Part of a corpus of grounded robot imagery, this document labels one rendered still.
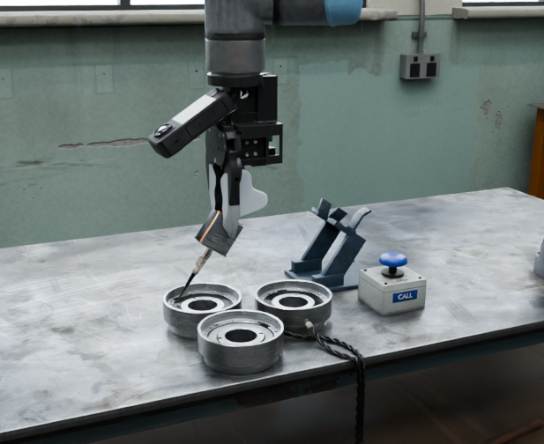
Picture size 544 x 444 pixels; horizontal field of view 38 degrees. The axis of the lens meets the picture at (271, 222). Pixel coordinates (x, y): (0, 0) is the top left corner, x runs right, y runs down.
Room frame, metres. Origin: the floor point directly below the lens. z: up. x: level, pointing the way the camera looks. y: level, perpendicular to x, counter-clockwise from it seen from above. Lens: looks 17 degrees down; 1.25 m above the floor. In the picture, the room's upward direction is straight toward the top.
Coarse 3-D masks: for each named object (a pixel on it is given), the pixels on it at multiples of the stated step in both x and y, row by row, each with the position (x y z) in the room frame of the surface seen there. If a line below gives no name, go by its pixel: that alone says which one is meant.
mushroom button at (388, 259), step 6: (390, 252) 1.05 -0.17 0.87; (396, 252) 1.05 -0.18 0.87; (384, 258) 1.03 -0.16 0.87; (390, 258) 1.03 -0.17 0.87; (396, 258) 1.03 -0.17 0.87; (402, 258) 1.03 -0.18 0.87; (384, 264) 1.03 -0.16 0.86; (390, 264) 1.02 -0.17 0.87; (396, 264) 1.02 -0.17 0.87; (402, 264) 1.02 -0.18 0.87; (390, 270) 1.04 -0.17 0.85; (396, 270) 1.04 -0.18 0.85
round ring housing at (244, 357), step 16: (208, 320) 0.90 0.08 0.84; (224, 320) 0.91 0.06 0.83; (240, 320) 0.91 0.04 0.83; (256, 320) 0.91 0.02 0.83; (272, 320) 0.90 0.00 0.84; (208, 336) 0.88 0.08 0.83; (224, 336) 0.87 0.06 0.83; (240, 336) 0.89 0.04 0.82; (256, 336) 0.88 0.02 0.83; (208, 352) 0.83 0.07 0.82; (224, 352) 0.82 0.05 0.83; (240, 352) 0.82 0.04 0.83; (256, 352) 0.82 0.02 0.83; (272, 352) 0.83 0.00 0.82; (224, 368) 0.83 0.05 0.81; (240, 368) 0.82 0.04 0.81; (256, 368) 0.83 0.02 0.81
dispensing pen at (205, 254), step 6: (210, 216) 0.99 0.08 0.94; (210, 222) 0.98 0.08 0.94; (204, 228) 0.98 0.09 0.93; (198, 234) 0.99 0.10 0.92; (198, 240) 0.98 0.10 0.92; (204, 252) 0.98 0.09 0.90; (210, 252) 0.98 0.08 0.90; (198, 258) 0.98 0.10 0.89; (204, 258) 0.98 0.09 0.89; (198, 264) 0.97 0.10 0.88; (204, 264) 0.98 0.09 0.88; (192, 270) 0.97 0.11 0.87; (198, 270) 0.97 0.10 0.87; (192, 276) 0.97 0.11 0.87; (186, 288) 0.97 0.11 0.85; (180, 294) 0.97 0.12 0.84
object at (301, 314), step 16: (272, 288) 1.02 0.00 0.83; (288, 288) 1.02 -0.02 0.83; (304, 288) 1.02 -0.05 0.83; (320, 288) 1.01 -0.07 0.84; (256, 304) 0.96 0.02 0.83; (288, 304) 0.99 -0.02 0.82; (304, 304) 0.99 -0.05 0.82; (320, 304) 0.94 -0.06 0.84; (288, 320) 0.92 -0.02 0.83; (304, 320) 0.92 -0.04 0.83; (320, 320) 0.94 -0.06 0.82
